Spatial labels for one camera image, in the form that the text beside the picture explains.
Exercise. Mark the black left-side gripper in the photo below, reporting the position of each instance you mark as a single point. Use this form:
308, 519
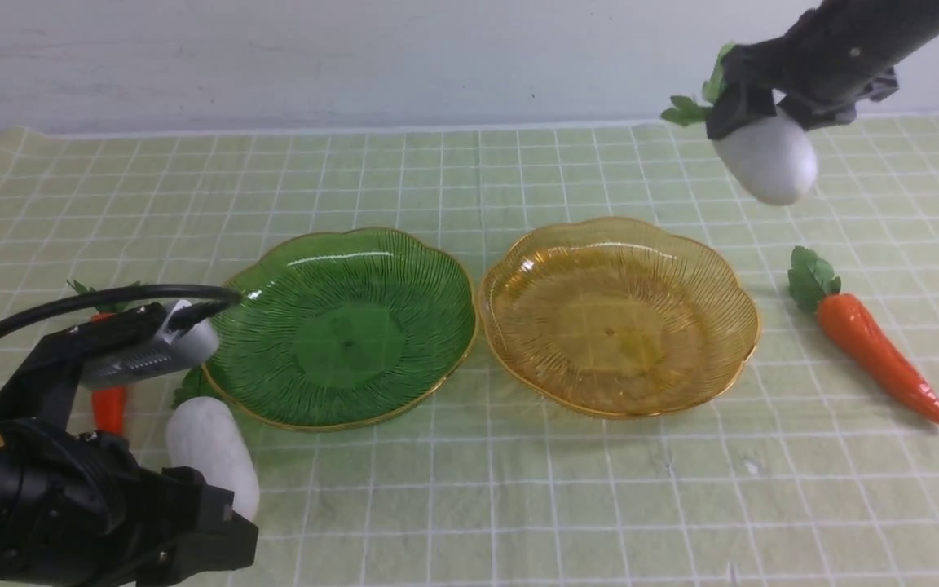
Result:
80, 511

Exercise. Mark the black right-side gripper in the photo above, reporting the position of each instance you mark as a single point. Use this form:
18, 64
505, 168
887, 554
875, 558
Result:
836, 56

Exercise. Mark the white toy radish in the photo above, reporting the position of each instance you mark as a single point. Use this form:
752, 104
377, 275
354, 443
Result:
202, 433
773, 160

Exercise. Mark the orange toy carrot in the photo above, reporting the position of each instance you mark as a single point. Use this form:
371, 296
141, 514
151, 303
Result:
109, 405
817, 291

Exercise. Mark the green plastic plate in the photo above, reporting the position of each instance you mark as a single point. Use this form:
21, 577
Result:
338, 330

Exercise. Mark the amber plastic plate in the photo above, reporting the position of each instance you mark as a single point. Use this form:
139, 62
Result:
616, 318

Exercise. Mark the green checkered tablecloth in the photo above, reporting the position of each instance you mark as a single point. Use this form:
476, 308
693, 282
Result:
805, 474

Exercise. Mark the grey left-side wrist camera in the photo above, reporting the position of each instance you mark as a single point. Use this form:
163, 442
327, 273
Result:
184, 339

